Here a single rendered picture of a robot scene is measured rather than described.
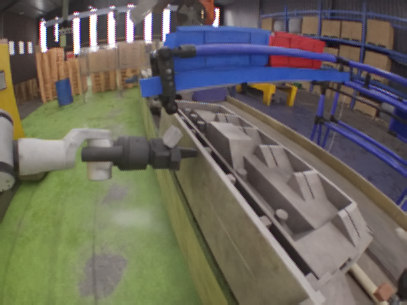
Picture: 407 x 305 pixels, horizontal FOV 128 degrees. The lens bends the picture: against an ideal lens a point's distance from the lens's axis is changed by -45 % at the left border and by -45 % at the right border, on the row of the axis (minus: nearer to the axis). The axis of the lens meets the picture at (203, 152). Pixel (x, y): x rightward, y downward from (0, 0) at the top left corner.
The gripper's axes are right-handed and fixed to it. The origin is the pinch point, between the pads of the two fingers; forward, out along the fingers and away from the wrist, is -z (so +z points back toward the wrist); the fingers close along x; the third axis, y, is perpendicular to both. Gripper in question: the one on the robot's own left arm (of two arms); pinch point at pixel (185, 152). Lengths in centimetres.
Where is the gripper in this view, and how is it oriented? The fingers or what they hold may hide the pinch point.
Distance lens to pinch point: 49.8
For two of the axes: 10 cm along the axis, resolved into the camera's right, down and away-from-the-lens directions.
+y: 2.0, -8.7, -4.4
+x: 3.6, 4.9, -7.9
